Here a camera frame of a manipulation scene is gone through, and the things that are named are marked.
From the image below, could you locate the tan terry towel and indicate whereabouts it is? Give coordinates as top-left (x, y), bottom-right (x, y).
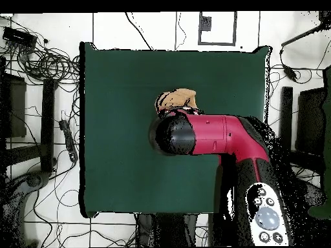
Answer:
top-left (154, 88), bottom-right (199, 116)

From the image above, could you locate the black flat panel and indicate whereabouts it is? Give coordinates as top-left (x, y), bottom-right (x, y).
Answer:
top-left (295, 87), bottom-right (327, 156)
top-left (0, 73), bottom-right (27, 139)

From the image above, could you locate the dark green tablecloth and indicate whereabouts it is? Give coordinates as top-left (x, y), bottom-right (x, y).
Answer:
top-left (78, 41), bottom-right (272, 219)

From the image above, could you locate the black power strip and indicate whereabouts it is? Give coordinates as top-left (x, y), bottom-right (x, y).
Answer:
top-left (58, 119), bottom-right (79, 163)

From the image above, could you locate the black upright bar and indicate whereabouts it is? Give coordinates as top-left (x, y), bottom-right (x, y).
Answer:
top-left (40, 78), bottom-right (57, 173)
top-left (280, 86), bottom-right (294, 152)

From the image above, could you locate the small grey square plate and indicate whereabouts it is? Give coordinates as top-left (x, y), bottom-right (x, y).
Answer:
top-left (198, 15), bottom-right (212, 32)

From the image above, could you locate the black power adapter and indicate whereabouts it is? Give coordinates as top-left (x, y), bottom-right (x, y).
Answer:
top-left (282, 64), bottom-right (299, 83)

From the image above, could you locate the black crossbar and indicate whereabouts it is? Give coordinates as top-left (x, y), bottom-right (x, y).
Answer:
top-left (290, 150), bottom-right (325, 173)
top-left (0, 143), bottom-right (43, 167)

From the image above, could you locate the black tripod leg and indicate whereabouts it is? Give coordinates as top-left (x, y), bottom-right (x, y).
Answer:
top-left (281, 10), bottom-right (331, 48)

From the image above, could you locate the black box device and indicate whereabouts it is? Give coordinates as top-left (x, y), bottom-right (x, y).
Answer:
top-left (2, 26), bottom-right (38, 49)

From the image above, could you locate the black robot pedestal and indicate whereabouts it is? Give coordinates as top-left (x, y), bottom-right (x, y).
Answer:
top-left (134, 212), bottom-right (199, 247)

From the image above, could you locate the grey square frame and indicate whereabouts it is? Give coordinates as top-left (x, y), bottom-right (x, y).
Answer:
top-left (198, 11), bottom-right (238, 47)

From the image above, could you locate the black cable tangle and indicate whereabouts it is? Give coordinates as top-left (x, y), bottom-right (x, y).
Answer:
top-left (0, 15), bottom-right (81, 86)

